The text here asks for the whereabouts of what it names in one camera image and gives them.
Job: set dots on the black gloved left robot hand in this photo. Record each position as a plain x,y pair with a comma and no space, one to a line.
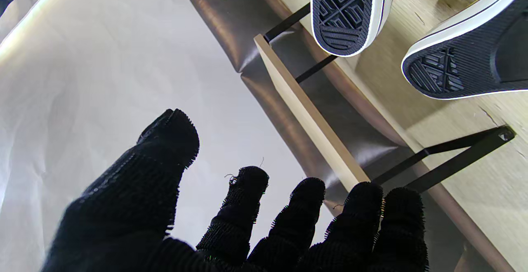
132,206

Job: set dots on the yellow canvas sneaker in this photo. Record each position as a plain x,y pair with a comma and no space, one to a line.
470,57
346,12

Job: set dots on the small wooden stand black legs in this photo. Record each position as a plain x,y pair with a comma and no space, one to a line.
305,111

